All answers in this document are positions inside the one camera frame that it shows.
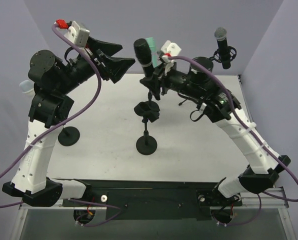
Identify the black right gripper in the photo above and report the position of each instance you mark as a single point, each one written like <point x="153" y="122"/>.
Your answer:
<point x="158" y="78"/>

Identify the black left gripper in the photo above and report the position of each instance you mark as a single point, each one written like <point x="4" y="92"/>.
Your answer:
<point x="99" y="63"/>

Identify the black clip microphone stand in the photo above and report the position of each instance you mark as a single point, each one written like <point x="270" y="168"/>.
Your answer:
<point x="150" y="112"/>

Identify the black handheld microphone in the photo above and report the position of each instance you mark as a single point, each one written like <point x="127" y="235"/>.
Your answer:
<point x="144" y="56"/>

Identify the mint green microphone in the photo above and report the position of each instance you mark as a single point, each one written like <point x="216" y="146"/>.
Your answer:
<point x="153" y="49"/>

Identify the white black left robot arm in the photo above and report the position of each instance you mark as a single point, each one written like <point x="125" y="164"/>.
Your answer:
<point x="50" y="111"/>

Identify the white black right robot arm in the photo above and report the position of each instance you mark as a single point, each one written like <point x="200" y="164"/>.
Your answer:
<point x="222" y="108"/>

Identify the black tripod microphone stand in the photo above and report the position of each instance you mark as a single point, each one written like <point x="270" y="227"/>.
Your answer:
<point x="200" y="84"/>

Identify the grey head black microphone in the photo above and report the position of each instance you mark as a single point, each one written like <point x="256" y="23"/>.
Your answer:
<point x="220" y="35"/>

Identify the black round base stand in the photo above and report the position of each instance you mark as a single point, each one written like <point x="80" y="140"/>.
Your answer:
<point x="69" y="136"/>

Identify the white microphone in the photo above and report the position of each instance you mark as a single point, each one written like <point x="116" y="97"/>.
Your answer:
<point x="27" y="88"/>

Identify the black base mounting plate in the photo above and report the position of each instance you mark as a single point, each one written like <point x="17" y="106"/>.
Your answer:
<point x="159" y="200"/>

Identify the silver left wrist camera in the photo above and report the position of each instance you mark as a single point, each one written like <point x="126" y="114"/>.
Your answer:
<point x="78" y="34"/>

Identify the aluminium frame rail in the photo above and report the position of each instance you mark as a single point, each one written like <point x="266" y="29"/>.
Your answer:
<point x="259" y="218"/>

